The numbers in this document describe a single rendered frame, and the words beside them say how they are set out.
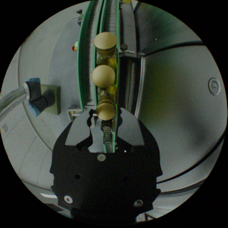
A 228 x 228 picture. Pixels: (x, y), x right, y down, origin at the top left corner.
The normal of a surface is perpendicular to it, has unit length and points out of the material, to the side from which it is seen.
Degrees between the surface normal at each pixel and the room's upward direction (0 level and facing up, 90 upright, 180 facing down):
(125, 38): 0
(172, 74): 90
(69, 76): 0
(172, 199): 90
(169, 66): 90
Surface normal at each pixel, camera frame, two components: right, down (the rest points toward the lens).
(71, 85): 0.05, 0.51
